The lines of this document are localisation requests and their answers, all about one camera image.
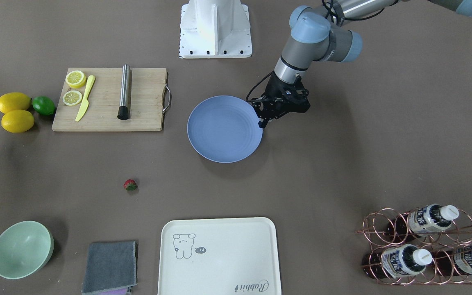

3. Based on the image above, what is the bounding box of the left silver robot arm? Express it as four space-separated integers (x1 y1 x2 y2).
244 0 401 129

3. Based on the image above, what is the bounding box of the lemon half slice one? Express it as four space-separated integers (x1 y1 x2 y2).
64 70 87 89

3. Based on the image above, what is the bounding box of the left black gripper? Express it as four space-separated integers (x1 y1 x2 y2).
251 72 292 129

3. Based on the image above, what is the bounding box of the tea bottle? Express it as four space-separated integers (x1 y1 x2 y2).
361 243 433 280
433 245 472 277
385 204 460 243

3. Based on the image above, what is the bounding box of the tea bottle middle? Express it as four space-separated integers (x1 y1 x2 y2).
385 204 460 243

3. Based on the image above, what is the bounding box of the tea bottle near front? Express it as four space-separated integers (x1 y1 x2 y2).
361 243 433 280

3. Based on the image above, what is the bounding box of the green bowl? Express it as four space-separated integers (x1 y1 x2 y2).
0 220 54 279

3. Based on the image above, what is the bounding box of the white camera post base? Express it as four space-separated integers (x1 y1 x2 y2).
179 0 253 59

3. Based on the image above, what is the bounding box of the lemon half slice two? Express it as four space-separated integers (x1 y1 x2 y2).
62 90 83 106

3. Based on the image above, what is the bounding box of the blue plate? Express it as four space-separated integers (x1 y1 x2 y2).
187 95 263 163

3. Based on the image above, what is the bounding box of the grey folded cloth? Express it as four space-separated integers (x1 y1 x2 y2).
81 240 138 295

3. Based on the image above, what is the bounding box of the whole yellow lemon one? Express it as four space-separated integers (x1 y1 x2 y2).
0 92 32 114

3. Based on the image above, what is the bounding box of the cream rabbit tray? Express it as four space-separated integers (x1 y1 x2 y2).
158 217 282 295

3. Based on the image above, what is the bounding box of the red strawberry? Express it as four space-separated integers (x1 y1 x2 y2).
123 179 138 192

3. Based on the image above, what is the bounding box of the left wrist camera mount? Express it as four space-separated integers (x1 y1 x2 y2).
277 74 311 119

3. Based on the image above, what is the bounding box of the tea bottle far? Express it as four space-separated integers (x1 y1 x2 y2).
433 245 472 277

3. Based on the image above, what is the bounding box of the yellow plastic knife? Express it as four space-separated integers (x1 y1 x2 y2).
75 75 96 122

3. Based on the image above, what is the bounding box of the copper wire bottle rack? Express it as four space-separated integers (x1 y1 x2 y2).
357 208 472 286

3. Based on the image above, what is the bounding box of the wooden cutting board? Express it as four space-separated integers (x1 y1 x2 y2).
52 67 170 132

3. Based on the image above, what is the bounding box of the whole yellow lemon two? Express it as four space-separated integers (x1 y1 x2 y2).
1 109 34 133

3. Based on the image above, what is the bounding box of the steel muddler black tip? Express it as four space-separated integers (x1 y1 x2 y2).
117 64 132 120

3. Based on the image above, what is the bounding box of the green lime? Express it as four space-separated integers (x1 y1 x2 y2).
32 96 56 116

